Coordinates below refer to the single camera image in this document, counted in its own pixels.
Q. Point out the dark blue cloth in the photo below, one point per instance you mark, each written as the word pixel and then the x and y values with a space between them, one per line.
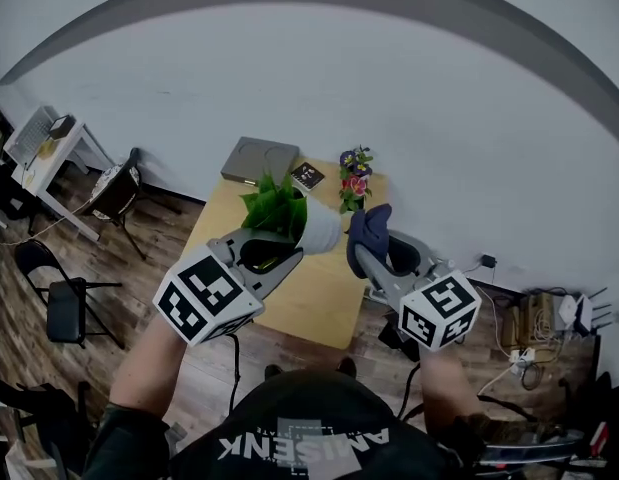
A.
pixel 371 233

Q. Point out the person's shoe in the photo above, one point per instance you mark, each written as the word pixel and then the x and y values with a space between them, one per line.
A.
pixel 274 372
pixel 347 367

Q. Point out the black wall power adapter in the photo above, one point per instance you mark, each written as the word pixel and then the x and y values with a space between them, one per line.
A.
pixel 489 260

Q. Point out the person's black printed t-shirt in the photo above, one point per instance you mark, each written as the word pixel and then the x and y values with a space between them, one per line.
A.
pixel 299 428

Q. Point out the round black stool chair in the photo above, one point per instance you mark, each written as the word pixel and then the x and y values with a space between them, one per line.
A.
pixel 114 193

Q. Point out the flat grey box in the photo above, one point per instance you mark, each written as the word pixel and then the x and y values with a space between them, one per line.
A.
pixel 254 160

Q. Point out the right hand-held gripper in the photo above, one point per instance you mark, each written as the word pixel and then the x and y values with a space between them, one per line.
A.
pixel 439 313

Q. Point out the green plant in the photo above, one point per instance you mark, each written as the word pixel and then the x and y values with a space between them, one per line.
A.
pixel 319 225

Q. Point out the person's left shoe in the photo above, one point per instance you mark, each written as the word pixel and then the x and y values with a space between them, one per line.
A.
pixel 274 372

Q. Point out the black folding chair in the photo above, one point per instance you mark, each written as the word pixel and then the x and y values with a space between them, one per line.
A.
pixel 66 308

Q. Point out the black office chair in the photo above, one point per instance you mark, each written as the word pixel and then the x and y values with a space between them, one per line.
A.
pixel 1 198

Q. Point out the small black marker card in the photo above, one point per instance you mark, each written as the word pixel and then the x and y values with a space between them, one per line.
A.
pixel 307 175

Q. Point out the white perforated board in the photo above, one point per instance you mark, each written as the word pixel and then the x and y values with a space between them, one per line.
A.
pixel 31 135

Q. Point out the person's right forearm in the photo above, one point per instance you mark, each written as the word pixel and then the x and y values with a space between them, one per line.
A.
pixel 446 388

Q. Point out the white router with antennas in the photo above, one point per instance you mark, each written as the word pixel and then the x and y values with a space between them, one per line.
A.
pixel 576 313

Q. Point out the person's left forearm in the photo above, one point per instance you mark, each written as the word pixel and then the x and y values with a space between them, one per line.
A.
pixel 149 368

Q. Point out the white power strip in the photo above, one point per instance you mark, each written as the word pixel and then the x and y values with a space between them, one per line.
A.
pixel 521 357

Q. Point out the colourful flowers in small pot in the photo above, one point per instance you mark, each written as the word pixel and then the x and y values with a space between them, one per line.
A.
pixel 356 185

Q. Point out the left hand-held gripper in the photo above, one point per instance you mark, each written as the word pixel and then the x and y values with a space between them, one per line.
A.
pixel 204 298

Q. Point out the white side table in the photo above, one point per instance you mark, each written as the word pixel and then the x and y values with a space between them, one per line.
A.
pixel 64 158

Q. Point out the person's right shoe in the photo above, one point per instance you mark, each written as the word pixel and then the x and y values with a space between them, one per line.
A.
pixel 347 367

